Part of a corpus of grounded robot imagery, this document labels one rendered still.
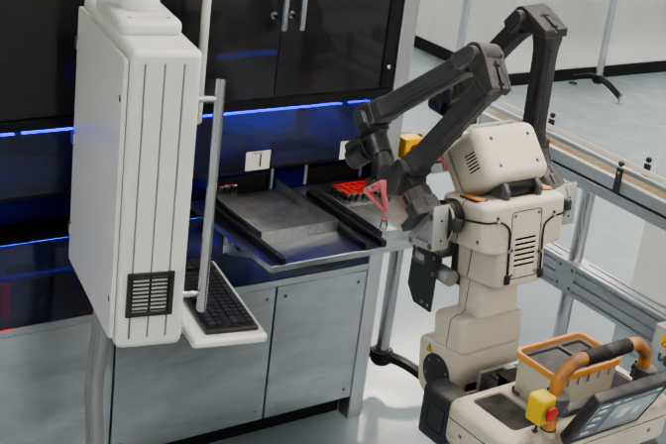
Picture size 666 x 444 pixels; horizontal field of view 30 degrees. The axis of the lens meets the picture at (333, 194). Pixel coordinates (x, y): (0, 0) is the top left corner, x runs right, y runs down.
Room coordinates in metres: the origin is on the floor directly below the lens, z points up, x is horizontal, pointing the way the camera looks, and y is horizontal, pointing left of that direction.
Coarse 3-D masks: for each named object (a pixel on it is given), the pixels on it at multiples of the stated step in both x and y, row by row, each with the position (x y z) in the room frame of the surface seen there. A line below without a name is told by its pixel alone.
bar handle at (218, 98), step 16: (224, 80) 2.73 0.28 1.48; (208, 96) 2.72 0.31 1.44; (224, 96) 2.73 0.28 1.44; (208, 176) 2.73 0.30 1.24; (208, 192) 2.73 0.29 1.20; (208, 208) 2.72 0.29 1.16; (208, 224) 2.72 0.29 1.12; (208, 240) 2.73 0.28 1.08; (208, 256) 2.73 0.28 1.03; (208, 272) 2.73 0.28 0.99
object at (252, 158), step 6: (270, 150) 3.49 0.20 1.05; (246, 156) 3.44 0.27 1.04; (252, 156) 3.45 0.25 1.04; (258, 156) 3.46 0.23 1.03; (264, 156) 3.48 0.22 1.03; (270, 156) 3.49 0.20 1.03; (246, 162) 3.44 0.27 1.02; (252, 162) 3.45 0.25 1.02; (258, 162) 3.46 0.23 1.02; (264, 162) 3.48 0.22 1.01; (246, 168) 3.44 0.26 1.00; (252, 168) 3.45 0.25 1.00; (258, 168) 3.47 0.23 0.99; (264, 168) 3.48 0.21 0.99
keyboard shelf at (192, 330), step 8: (232, 288) 3.03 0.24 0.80; (184, 304) 2.90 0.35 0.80; (184, 312) 2.86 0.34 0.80; (184, 320) 2.81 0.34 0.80; (192, 320) 2.82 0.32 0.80; (256, 320) 2.86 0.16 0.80; (184, 328) 2.78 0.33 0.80; (192, 328) 2.78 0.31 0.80; (200, 328) 2.78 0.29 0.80; (192, 336) 2.74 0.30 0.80; (200, 336) 2.74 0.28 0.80; (208, 336) 2.75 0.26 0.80; (216, 336) 2.75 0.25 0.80; (224, 336) 2.76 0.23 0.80; (232, 336) 2.76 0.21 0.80; (240, 336) 2.77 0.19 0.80; (248, 336) 2.78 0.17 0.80; (256, 336) 2.78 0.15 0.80; (264, 336) 2.79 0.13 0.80; (192, 344) 2.72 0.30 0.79; (200, 344) 2.72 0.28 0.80; (208, 344) 2.73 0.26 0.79; (216, 344) 2.74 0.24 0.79; (224, 344) 2.75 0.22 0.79; (232, 344) 2.75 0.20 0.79
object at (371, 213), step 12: (324, 192) 3.54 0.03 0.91; (336, 204) 3.48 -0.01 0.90; (372, 204) 3.57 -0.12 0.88; (396, 204) 3.60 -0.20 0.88; (360, 216) 3.38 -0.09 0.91; (372, 216) 3.48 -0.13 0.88; (384, 216) 3.49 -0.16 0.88; (396, 216) 3.50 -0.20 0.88; (372, 228) 3.33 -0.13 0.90; (396, 228) 3.41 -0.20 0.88
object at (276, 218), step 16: (256, 192) 3.55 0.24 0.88; (272, 192) 3.57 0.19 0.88; (288, 192) 3.54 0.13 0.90; (224, 208) 3.35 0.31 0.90; (240, 208) 3.41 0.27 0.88; (256, 208) 3.42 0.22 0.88; (272, 208) 3.44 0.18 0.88; (288, 208) 3.46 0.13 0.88; (304, 208) 3.47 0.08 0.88; (320, 208) 3.41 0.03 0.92; (256, 224) 3.31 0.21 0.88; (272, 224) 3.32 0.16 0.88; (288, 224) 3.34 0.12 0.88; (304, 224) 3.35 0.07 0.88; (320, 224) 3.30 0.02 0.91; (336, 224) 3.33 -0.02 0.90; (272, 240) 3.20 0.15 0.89
